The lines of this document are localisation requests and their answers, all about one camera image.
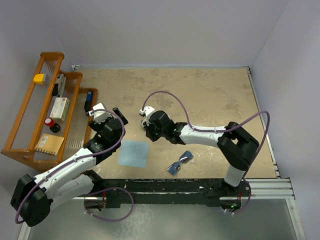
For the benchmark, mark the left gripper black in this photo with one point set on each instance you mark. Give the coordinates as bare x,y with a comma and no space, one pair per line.
98,127

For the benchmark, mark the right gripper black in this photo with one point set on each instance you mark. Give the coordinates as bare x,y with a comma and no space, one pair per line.
149,133

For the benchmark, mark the blue cleaning cloth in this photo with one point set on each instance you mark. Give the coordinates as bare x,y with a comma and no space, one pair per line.
133,154

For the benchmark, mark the white printed glasses case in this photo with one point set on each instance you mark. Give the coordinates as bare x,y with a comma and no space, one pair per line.
143,124

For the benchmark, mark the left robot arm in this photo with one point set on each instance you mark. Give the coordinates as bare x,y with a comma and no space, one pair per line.
33,196

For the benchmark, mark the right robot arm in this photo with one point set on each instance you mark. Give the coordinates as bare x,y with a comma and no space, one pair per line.
236,144

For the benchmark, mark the blue black utility knife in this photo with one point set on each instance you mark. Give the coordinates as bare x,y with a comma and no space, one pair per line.
88,102

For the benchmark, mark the white red box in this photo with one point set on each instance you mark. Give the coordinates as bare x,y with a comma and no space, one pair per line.
60,109

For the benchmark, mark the grey black stapler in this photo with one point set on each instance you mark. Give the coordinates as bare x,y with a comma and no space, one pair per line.
59,86

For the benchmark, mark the wooden tiered shelf rack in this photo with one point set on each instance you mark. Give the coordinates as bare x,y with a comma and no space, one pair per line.
28,125

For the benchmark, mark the yellow grey eraser block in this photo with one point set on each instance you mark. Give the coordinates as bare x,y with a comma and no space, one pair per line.
41,79

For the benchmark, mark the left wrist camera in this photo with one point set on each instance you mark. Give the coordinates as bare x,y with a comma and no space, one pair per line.
98,113

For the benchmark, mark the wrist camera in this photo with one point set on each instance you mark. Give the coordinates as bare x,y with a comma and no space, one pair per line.
146,111
98,113

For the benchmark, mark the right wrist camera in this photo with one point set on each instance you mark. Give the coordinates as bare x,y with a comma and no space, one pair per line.
146,111

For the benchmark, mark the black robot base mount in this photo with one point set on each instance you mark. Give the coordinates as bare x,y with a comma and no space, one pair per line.
211,192

